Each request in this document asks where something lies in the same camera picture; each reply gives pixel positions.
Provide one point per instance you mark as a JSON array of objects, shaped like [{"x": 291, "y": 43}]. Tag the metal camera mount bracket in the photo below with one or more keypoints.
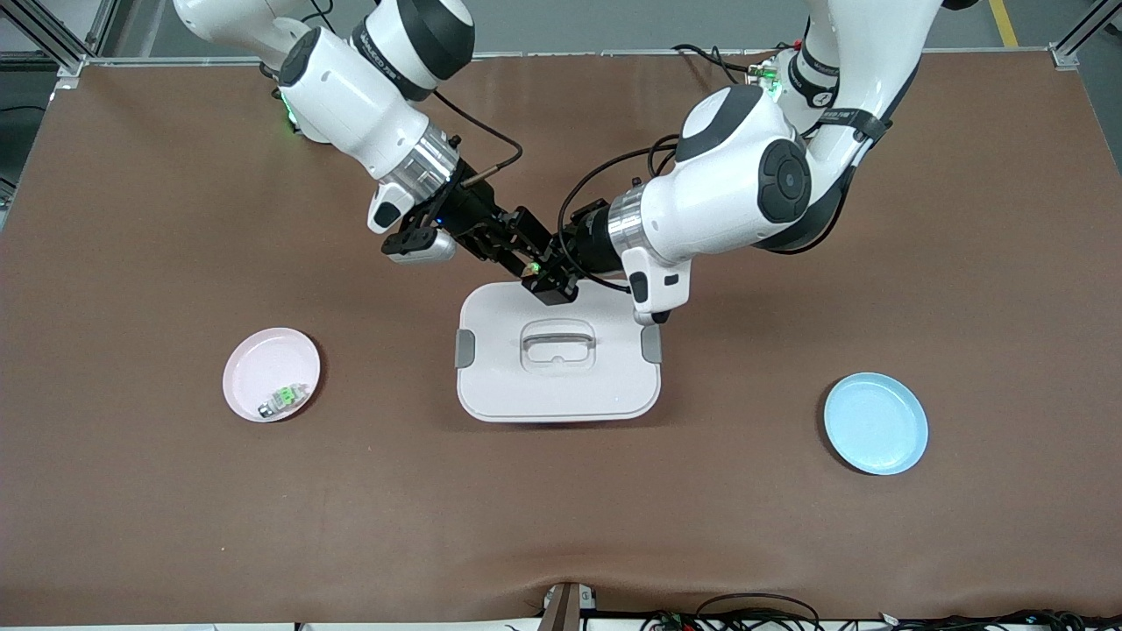
[{"x": 565, "y": 609}]

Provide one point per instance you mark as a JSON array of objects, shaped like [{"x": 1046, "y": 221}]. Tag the light blue round plate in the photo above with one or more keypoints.
[{"x": 877, "y": 425}]

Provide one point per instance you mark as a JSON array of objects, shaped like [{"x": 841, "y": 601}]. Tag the green switch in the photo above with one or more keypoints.
[{"x": 282, "y": 399}]

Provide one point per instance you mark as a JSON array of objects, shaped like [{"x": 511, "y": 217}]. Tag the aluminium frame post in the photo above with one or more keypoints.
[
  {"x": 1065, "y": 54},
  {"x": 66, "y": 54}
]

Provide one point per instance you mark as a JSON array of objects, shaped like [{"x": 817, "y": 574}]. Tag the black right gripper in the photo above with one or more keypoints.
[{"x": 466, "y": 210}]

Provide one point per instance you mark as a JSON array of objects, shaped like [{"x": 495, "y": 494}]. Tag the pink round plate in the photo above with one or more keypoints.
[{"x": 254, "y": 359}]

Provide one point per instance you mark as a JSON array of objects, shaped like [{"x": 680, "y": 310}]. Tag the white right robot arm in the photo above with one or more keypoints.
[{"x": 351, "y": 96}]

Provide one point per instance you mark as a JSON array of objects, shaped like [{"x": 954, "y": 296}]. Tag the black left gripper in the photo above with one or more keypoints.
[{"x": 589, "y": 243}]

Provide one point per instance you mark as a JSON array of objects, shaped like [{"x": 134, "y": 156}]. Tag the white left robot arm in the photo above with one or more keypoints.
[{"x": 736, "y": 184}]

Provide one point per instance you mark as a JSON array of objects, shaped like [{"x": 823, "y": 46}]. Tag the brown table mat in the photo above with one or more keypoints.
[{"x": 561, "y": 508}]

